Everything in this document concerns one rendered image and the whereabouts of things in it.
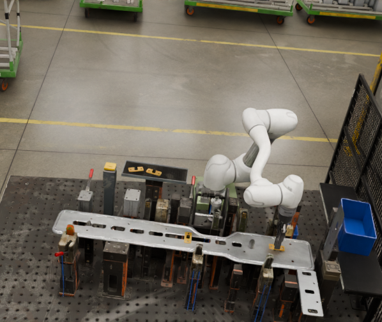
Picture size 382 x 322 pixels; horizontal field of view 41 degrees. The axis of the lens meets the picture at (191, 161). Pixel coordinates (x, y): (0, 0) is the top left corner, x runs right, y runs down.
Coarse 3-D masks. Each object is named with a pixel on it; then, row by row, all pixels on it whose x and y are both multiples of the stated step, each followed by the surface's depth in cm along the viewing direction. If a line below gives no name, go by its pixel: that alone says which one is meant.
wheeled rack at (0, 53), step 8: (16, 0) 617; (8, 8) 552; (8, 16) 538; (8, 24) 542; (8, 32) 546; (0, 40) 637; (8, 40) 551; (16, 40) 644; (0, 48) 610; (8, 48) 556; (16, 48) 615; (0, 56) 593; (8, 56) 595; (16, 56) 604; (0, 64) 574; (8, 64) 576; (16, 64) 587; (0, 72) 567; (8, 72) 569; (16, 72) 582; (0, 80) 576; (0, 88) 577
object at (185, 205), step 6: (186, 198) 285; (180, 204) 279; (186, 204) 280; (180, 210) 280; (186, 210) 279; (180, 216) 282; (186, 216) 282; (180, 222) 285; (186, 222) 284; (180, 252) 298; (180, 258) 298
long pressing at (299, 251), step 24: (72, 216) 273; (96, 216) 275; (120, 240) 262; (144, 240) 264; (168, 240) 266; (216, 240) 271; (240, 240) 272; (264, 240) 275; (288, 240) 277; (288, 264) 261; (312, 264) 264
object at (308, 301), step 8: (296, 272) 258; (312, 272) 259; (304, 280) 253; (312, 280) 254; (304, 288) 249; (312, 288) 249; (304, 296) 244; (312, 296) 245; (320, 296) 245; (304, 304) 240; (312, 304) 241; (320, 304) 241; (304, 312) 236; (320, 312) 237
